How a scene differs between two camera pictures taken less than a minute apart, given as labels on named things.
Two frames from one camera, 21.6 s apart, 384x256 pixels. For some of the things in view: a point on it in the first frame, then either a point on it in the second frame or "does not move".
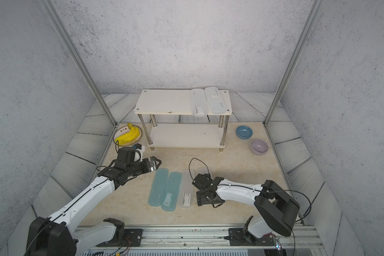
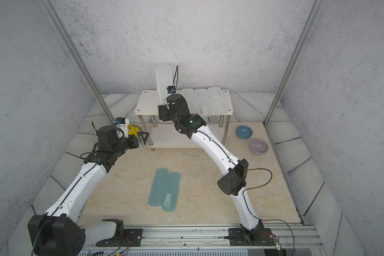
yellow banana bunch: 133,134 does not move
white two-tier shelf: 152,103 does not move
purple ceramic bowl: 258,146 does not move
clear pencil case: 203,170 to 189,95
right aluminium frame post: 316,8 does not move
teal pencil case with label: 169,199 does not move
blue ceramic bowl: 244,132 does not move
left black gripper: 147,166 to 141,142
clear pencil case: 186,189 to 164,79
